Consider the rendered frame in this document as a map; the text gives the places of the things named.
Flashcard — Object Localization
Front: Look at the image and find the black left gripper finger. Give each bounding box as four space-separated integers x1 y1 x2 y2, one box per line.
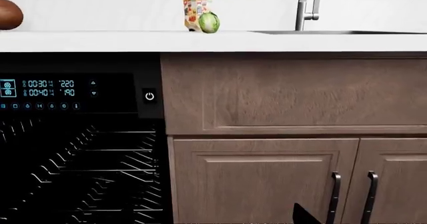
292 202 323 224

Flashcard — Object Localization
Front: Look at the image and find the brown wooden cabinet door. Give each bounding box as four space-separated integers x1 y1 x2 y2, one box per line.
171 137 360 224
340 137 427 224

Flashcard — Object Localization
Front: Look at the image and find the dishwasher power button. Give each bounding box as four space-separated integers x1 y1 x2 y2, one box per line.
142 87 157 105

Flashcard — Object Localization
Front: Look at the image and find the black dishwasher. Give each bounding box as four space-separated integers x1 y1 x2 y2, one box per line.
0 51 174 224

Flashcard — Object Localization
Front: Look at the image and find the brown wooden false drawer panel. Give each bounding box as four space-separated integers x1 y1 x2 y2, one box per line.
159 52 427 137

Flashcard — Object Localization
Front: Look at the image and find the steel kitchen sink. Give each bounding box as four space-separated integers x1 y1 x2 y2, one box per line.
248 29 427 36

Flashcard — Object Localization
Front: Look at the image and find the silver kitchen faucet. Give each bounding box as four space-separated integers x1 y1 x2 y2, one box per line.
294 0 322 32

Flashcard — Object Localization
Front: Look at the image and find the green cabbage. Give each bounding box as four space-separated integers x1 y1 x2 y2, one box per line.
197 11 222 34

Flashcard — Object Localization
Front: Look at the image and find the colourful juice carton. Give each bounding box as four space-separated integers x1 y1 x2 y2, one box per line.
181 0 214 33

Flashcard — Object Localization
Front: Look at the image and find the brown round potato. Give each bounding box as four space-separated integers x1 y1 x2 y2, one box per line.
0 0 25 31

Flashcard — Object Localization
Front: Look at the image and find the black cabinet door handle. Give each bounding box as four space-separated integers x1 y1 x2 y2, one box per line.
325 171 343 224
360 170 380 224

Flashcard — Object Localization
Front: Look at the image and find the metal wire dish rack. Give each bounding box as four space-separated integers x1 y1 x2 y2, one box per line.
0 118 158 224

